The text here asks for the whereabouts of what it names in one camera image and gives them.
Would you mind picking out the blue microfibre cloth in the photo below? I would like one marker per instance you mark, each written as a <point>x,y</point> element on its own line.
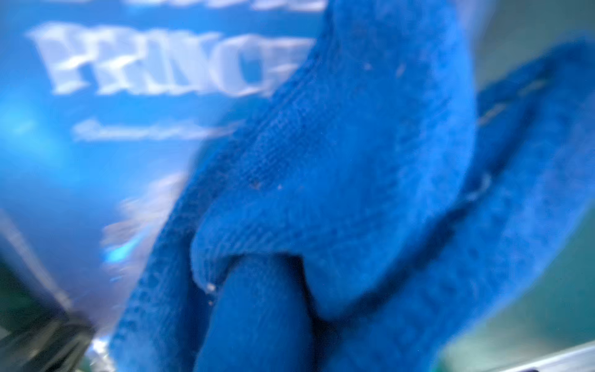
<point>377,208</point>

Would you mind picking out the blue little prince book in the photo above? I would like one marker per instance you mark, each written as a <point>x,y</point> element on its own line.
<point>104,105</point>

